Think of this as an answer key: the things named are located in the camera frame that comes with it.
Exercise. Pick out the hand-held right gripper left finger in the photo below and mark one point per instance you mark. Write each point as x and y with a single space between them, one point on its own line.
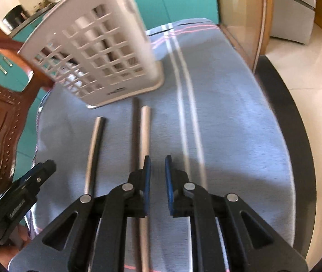
112 218

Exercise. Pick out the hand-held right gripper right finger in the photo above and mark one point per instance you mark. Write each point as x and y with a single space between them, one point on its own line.
203 218

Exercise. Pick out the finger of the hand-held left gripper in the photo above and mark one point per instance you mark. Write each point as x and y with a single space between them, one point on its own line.
16 206

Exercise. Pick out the silver black chopstick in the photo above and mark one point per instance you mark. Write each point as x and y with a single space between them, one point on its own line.
92 158

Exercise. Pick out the dark brown chopstick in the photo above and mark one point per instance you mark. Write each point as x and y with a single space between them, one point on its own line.
134 133

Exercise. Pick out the white plastic utensil basket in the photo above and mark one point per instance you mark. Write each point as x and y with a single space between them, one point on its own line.
121 11

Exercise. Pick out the blue plaid cloth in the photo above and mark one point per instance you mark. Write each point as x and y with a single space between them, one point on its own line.
229 147

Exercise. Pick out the black kitchen appliance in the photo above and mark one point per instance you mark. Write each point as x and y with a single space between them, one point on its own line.
13 18

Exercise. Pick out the wooden framed glass sliding door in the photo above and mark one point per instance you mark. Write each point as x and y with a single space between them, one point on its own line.
243 19

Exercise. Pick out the silver refrigerator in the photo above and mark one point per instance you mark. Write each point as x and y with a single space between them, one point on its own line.
294 11

